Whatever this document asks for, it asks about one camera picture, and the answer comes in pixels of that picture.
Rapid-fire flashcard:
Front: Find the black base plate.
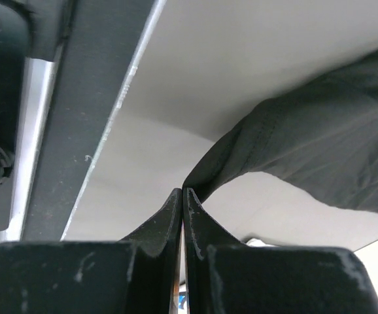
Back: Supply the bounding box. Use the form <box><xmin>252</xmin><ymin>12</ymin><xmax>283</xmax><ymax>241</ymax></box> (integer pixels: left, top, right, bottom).
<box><xmin>0</xmin><ymin>1</ymin><xmax>74</xmax><ymax>232</ymax></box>

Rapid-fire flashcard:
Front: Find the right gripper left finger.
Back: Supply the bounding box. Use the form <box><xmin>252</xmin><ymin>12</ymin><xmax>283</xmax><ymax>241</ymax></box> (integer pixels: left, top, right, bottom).
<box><xmin>0</xmin><ymin>188</ymin><xmax>182</xmax><ymax>313</ymax></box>

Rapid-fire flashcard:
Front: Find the black brushstroke print t-shirt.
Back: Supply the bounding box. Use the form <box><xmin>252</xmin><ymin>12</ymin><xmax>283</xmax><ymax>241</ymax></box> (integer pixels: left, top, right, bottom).
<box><xmin>183</xmin><ymin>51</ymin><xmax>378</xmax><ymax>214</ymax></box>

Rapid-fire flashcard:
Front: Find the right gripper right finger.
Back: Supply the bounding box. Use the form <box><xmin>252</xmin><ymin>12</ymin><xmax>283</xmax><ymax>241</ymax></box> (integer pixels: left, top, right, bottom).
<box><xmin>183</xmin><ymin>188</ymin><xmax>378</xmax><ymax>313</ymax></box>

